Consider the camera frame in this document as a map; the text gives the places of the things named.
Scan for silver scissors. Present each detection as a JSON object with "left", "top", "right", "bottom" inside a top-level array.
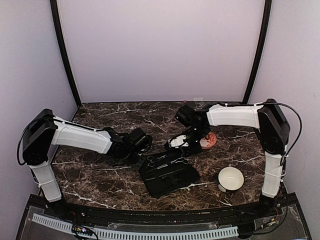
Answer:
[
  {"left": 170, "top": 154, "right": 189, "bottom": 164},
  {"left": 146, "top": 154, "right": 168, "bottom": 168}
]

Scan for black zippered tool case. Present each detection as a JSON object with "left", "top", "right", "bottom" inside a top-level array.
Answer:
[{"left": 138, "top": 150, "right": 201, "bottom": 198}]

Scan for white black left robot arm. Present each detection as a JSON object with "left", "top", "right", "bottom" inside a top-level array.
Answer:
[{"left": 16, "top": 108, "right": 153, "bottom": 218}]

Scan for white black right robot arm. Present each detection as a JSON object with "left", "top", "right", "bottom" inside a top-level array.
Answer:
[{"left": 164, "top": 98, "right": 297, "bottom": 217}]

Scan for red patterned white bowl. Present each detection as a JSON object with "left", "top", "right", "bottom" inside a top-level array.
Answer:
[{"left": 200, "top": 131, "right": 217, "bottom": 150}]

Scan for blue white bowl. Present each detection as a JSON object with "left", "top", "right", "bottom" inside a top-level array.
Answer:
[{"left": 217, "top": 167, "right": 245, "bottom": 193}]

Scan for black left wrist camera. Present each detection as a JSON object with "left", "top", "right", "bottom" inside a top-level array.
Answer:
[{"left": 128, "top": 127, "right": 153, "bottom": 154}]

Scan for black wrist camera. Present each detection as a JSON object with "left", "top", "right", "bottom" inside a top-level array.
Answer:
[
  {"left": 128, "top": 127, "right": 153, "bottom": 154},
  {"left": 175, "top": 104, "right": 195, "bottom": 127}
]

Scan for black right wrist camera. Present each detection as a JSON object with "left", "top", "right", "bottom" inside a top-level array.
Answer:
[{"left": 175, "top": 104, "right": 195, "bottom": 127}]

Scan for black front table rail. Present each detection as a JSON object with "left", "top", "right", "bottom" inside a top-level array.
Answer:
[{"left": 41, "top": 200, "right": 285, "bottom": 226}]

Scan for white slotted cable duct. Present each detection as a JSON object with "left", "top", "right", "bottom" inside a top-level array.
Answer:
[{"left": 31, "top": 213, "right": 239, "bottom": 240}]

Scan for black right frame post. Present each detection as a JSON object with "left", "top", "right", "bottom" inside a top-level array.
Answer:
[{"left": 241, "top": 0, "right": 272, "bottom": 104}]

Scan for black frame post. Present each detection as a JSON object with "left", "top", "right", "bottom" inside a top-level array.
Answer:
[
  {"left": 49, "top": 0, "right": 82, "bottom": 108},
  {"left": 241, "top": 0, "right": 272, "bottom": 104}
]

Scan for black left frame post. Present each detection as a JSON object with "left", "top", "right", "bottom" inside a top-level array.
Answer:
[{"left": 49, "top": 0, "right": 82, "bottom": 108}]

